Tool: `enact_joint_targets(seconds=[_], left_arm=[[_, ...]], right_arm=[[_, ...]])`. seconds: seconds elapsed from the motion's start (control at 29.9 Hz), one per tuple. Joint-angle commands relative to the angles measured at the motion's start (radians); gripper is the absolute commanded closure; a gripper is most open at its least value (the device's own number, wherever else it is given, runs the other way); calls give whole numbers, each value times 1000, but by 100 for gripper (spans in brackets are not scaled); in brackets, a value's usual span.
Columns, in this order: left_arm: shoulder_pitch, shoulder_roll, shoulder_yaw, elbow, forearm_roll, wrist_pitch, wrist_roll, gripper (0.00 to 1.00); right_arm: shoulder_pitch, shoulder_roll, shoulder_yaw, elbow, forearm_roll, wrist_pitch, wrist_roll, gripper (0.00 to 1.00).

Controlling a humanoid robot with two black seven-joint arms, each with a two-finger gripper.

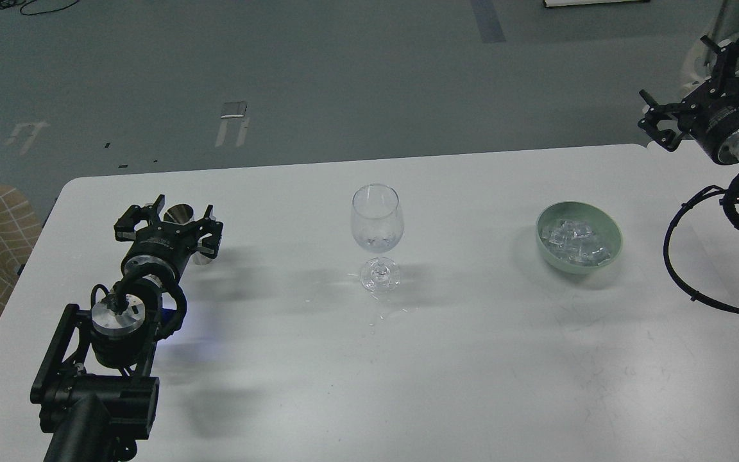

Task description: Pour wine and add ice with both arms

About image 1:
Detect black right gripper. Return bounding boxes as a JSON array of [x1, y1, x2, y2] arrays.
[[638, 35, 739, 166]]

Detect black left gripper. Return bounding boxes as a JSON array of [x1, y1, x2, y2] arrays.
[[114, 195, 224, 282]]

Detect steel double jigger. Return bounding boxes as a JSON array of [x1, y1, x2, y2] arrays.
[[163, 203, 212, 266]]

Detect clear ice cubes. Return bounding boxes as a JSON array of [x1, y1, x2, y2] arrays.
[[540, 219, 613, 267]]

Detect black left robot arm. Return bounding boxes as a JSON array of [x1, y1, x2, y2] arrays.
[[30, 195, 223, 461]]

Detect clear wine glass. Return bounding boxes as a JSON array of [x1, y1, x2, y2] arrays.
[[351, 182, 405, 293]]

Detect green bowl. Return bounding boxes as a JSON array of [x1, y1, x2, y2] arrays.
[[534, 201, 624, 275]]

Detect white board on floor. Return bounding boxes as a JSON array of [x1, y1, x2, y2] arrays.
[[542, 0, 647, 8]]

